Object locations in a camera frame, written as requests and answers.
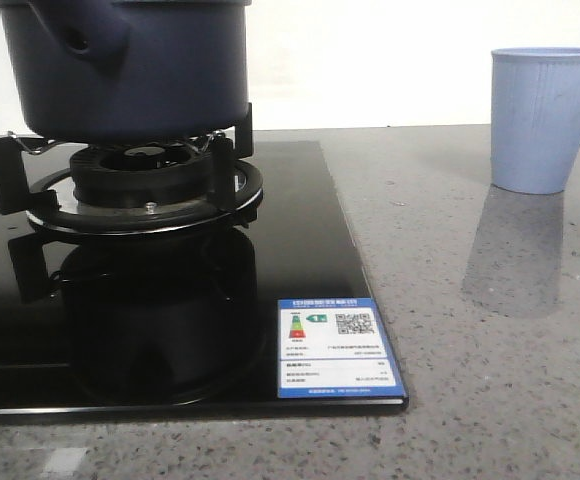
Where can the black glass gas stove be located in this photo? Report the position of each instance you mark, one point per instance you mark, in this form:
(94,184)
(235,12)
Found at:
(179,327)

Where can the dark blue cooking pot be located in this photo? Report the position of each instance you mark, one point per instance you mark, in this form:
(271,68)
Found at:
(128,71)

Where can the black pot support grate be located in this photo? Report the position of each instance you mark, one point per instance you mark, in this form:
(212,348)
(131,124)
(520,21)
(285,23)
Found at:
(233,195)

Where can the blue ribbed plastic cup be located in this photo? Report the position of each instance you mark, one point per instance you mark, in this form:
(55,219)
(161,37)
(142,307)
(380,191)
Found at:
(535,118)

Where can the black gas burner head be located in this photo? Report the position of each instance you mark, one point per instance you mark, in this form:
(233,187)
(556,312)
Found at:
(130,178)

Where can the blue energy label sticker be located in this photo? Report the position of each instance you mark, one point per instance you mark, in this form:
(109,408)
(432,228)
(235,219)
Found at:
(335,348)

